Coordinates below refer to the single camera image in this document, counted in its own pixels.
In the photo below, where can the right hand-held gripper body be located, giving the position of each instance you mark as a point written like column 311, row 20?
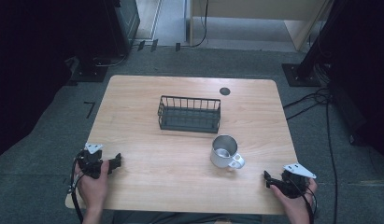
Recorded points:
column 294, row 183

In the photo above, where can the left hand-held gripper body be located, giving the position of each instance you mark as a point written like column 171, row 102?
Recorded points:
column 90, row 158

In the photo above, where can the person's right hand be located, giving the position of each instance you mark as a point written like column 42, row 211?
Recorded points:
column 294, row 207

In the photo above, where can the person's left hand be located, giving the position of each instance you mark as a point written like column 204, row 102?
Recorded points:
column 93, row 189

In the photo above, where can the person's dark clothing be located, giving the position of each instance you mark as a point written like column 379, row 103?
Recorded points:
column 180, row 219

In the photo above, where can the black round table grommet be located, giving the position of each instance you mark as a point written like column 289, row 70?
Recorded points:
column 224, row 91

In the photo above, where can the black metal stand with base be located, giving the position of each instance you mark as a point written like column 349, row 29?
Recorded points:
column 305, row 73

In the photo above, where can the black floor tape strip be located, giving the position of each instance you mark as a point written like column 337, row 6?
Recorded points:
column 177, row 47
column 154, row 45
column 141, row 45

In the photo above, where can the black cabinet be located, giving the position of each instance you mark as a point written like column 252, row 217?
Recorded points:
column 122, row 25

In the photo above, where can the light wooden furniture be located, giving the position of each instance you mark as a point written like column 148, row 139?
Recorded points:
column 258, row 8

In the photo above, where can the black stand base plate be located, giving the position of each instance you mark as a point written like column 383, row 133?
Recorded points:
column 90, row 74

